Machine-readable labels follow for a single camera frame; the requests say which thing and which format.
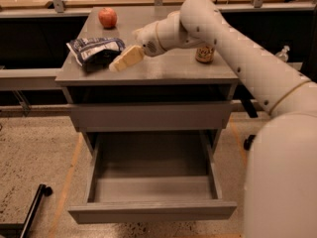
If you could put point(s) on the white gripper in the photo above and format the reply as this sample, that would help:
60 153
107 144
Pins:
148 39

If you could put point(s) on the blue chip bag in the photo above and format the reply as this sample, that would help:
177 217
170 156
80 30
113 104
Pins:
95 50

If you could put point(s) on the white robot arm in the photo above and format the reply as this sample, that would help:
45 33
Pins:
281 177

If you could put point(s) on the grey drawer cabinet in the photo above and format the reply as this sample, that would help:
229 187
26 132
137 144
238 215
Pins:
175 77

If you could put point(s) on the closed grey top drawer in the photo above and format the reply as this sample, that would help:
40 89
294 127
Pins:
150 116

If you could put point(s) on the open grey middle drawer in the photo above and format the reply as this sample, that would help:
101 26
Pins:
152 176

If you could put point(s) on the red apple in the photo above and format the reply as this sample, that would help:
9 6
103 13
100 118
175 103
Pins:
107 18

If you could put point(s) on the gold soda can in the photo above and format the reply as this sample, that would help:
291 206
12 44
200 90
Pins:
204 54

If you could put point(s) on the clear sanitizer bottle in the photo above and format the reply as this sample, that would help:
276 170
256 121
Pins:
283 54

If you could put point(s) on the black wheeled stand leg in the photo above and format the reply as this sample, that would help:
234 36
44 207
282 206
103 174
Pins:
21 230

